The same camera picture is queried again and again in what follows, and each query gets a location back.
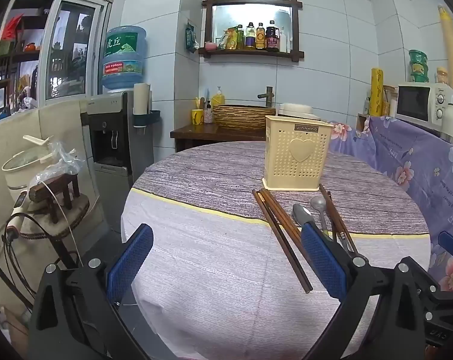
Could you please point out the green glass bottle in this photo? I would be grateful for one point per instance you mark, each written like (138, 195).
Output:
(240, 37)

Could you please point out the sliding aluminium window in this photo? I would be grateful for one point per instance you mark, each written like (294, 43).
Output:
(50, 71)

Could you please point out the wooden sink cabinet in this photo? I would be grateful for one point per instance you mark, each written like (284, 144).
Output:
(196, 135)

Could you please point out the dark soy sauce bottle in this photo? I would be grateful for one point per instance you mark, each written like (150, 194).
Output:
(272, 39)

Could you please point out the clear plastic bag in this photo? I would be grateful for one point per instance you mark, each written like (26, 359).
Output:
(63, 163)

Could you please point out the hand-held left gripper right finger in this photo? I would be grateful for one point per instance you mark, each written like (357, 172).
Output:
(322, 262)

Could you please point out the cream pot with paddle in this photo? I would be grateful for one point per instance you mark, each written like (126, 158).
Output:
(16, 168)

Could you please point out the yellow soap pump bottle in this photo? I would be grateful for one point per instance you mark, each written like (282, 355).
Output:
(218, 98)

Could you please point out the blue water jug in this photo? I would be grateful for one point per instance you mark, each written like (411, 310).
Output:
(123, 58)

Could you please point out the woven pattern basin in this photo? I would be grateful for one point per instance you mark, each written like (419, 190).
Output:
(241, 118)

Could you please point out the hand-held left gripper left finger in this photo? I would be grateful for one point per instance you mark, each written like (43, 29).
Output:
(131, 260)

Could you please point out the bamboo style faucet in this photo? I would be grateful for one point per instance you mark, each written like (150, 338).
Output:
(268, 95)

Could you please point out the cooking oil bottle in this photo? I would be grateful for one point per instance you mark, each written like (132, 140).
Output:
(250, 39)

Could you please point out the brown sauce bottle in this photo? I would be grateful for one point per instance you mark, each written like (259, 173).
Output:
(260, 39)

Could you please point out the white microwave oven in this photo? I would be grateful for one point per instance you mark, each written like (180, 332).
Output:
(414, 105)

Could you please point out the wooden framed wall shelf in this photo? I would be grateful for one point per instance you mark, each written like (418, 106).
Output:
(207, 26)

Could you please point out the round woven stool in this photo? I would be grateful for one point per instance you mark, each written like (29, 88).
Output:
(61, 219)

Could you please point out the brown wooden chopstick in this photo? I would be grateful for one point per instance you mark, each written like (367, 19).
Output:
(279, 208)
(335, 217)
(277, 213)
(333, 210)
(282, 243)

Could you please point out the grey water dispenser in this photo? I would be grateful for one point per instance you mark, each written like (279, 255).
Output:
(110, 138)

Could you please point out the yellow mug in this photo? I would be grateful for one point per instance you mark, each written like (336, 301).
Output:
(197, 117)

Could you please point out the beige cloth cover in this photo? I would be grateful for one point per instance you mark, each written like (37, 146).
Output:
(61, 127)

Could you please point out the small dark wooden bench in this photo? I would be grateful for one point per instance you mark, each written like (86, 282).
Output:
(48, 191)

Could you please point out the cream perforated utensil holder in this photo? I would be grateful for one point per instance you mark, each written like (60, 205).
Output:
(297, 157)

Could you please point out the yellow seasoning packet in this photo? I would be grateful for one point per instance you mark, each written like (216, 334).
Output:
(228, 39)

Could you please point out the small pink pump bottle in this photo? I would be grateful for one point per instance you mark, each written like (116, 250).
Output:
(208, 115)

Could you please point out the small yellow jar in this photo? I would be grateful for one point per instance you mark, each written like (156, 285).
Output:
(442, 75)

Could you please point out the teal cup holder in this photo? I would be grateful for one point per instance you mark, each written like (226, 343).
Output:
(147, 118)

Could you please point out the white handheld device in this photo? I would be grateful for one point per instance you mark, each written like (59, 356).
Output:
(19, 204)

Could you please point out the white plastic bottle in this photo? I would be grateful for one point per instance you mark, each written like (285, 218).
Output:
(284, 41)

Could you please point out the round table with purple cloth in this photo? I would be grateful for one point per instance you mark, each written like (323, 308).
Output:
(211, 270)

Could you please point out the pink bowl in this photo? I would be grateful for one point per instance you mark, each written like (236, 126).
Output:
(210, 46)

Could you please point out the small wooden box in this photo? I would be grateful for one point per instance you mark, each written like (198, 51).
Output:
(362, 123)

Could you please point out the tall stack of paper cups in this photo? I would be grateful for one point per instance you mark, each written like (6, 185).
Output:
(451, 48)

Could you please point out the white paper cup stack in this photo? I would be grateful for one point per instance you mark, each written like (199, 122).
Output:
(141, 99)

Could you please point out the metal spoon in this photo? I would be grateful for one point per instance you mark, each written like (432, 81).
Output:
(302, 215)
(318, 204)

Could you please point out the purple floral cloth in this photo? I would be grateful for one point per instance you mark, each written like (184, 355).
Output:
(417, 165)

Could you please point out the green hanging packet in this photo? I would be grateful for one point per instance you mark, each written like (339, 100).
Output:
(191, 37)

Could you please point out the yellow wrap roll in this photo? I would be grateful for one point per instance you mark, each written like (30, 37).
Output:
(376, 92)

